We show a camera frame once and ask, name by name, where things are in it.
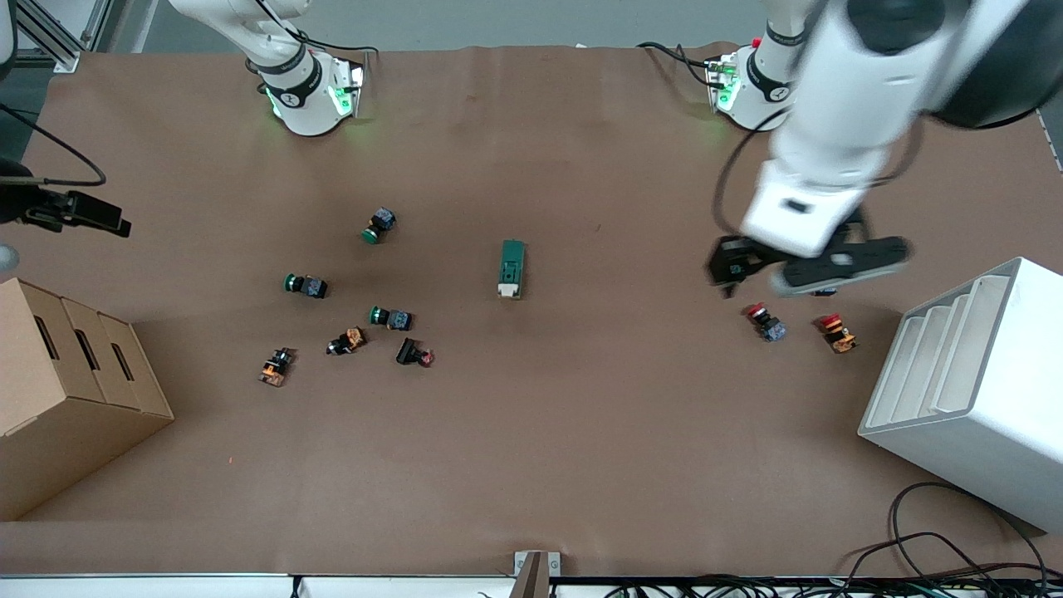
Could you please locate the green load switch white handle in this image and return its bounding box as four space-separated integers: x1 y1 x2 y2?
497 239 527 301

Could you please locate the red emergency button orange block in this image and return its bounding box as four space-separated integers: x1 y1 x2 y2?
819 312 859 355

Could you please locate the brown cardboard box with slots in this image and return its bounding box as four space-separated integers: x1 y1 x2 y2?
0 277 175 522

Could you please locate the white slotted storage rack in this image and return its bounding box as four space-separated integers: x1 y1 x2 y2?
858 257 1063 535

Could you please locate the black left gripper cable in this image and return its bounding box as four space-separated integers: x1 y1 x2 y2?
713 106 924 238

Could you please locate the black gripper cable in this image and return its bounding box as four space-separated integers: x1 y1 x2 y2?
713 106 924 238
0 102 109 187

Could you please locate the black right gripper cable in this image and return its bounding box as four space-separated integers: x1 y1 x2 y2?
0 102 109 187

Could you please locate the aluminium frame profile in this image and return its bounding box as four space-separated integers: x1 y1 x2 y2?
15 0 113 74

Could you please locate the black left arm base cable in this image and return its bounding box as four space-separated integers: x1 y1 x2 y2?
636 40 725 89

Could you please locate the black arm base cable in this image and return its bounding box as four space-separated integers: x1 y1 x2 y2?
636 40 725 89
253 0 375 63

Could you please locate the black selector switch orange block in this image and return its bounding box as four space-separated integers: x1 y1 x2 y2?
326 326 368 357
258 347 296 388

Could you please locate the black right arm base cable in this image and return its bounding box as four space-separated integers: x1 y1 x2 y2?
253 0 375 63

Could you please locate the black looping cable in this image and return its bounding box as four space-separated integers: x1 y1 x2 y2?
890 482 1049 582

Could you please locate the black switch with red lens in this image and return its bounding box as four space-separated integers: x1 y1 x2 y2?
395 336 435 369

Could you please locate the black tangled cable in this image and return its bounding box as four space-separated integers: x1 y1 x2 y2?
830 530 1063 598

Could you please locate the metal table edge bracket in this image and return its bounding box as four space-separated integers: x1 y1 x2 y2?
514 551 561 598

